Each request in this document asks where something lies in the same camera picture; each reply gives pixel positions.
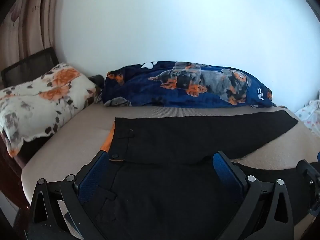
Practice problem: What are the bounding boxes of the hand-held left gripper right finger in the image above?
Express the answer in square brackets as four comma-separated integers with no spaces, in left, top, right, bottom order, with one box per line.
[212,151,294,240]

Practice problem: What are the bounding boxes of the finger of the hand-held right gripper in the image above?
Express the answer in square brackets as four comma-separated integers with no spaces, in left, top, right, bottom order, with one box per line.
[296,152,320,216]

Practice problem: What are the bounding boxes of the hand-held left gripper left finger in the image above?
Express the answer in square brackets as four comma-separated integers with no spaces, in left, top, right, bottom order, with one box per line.
[24,151,133,240]

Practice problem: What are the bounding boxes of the black pants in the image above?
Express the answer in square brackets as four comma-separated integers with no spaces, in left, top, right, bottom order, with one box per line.
[80,109,320,240]

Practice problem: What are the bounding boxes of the white polka dot cloth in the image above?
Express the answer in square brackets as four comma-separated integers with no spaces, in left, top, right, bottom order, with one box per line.
[294,99,320,137]

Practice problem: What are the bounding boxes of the blue dog print blanket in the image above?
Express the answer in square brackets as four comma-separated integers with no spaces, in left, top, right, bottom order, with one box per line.
[101,60,273,108]

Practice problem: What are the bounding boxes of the floral white orange pillow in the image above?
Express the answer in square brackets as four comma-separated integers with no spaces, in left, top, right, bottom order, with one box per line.
[0,62,100,158]

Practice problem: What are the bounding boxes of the dark cloth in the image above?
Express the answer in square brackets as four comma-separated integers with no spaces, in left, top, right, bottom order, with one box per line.
[87,74,105,92]

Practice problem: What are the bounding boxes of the black mesh chair back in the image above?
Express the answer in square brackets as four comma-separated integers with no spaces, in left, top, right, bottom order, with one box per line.
[1,47,59,88]

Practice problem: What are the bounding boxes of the beige striped curtain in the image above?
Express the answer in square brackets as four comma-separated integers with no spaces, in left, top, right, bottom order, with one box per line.
[0,0,69,77]

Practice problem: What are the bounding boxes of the dark wooden bed frame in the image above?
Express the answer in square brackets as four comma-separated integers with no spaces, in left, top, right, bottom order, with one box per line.
[0,129,34,230]

